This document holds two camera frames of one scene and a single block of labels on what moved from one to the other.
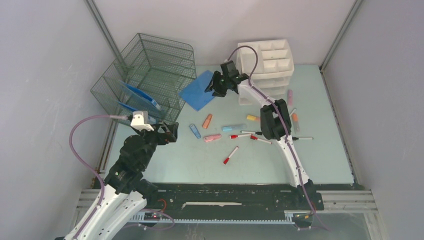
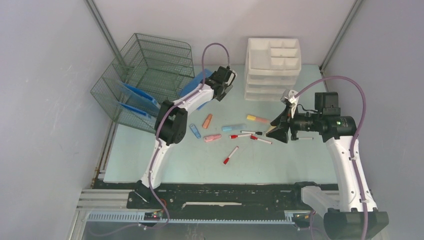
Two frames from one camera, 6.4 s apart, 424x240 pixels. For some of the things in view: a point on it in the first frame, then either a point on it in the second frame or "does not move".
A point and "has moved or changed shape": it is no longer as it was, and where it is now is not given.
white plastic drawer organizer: x=275 y=68 has moved or changed shape
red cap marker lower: x=227 y=159 does not move
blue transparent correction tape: x=193 y=128 does not move
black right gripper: x=220 y=91 to x=279 y=133
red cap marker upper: x=236 y=136 does not move
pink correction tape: x=207 y=138 does not move
